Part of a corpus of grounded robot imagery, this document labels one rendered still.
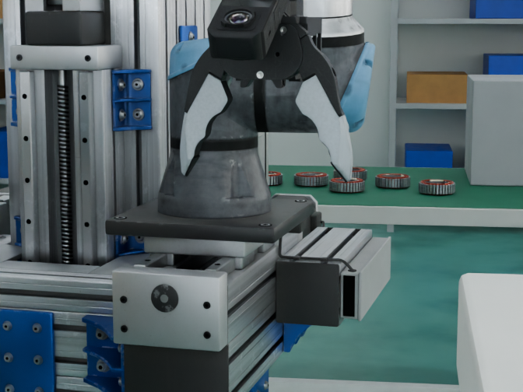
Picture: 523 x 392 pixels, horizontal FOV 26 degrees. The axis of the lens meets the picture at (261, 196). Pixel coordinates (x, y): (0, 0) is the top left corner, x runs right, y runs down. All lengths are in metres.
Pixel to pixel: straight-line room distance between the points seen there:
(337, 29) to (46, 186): 0.50
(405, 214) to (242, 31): 2.44
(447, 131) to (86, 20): 5.92
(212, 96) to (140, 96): 0.70
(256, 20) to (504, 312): 0.57
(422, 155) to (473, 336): 6.57
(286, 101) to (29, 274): 0.43
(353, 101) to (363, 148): 6.02
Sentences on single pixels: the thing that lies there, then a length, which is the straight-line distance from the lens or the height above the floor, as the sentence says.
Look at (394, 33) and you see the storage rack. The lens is 6.80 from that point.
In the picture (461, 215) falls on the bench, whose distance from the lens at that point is 3.29.
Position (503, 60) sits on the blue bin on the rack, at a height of 1.04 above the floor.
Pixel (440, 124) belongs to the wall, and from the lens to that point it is 7.42.
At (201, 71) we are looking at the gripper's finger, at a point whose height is 1.24.
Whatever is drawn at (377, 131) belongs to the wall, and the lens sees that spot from 7.42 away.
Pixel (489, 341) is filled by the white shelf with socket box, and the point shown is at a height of 1.20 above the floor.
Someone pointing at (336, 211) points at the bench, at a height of 0.73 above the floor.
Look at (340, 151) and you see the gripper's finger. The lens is 0.94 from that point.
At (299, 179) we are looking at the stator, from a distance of 3.64.
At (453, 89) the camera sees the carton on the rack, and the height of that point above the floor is 0.86.
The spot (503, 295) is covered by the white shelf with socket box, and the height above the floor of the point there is 1.20.
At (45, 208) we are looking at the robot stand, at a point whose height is 1.02.
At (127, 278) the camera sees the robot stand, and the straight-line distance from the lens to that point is 1.36.
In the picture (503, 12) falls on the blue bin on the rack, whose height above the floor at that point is 1.31.
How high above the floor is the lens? 1.29
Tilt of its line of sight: 9 degrees down
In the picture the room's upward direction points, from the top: straight up
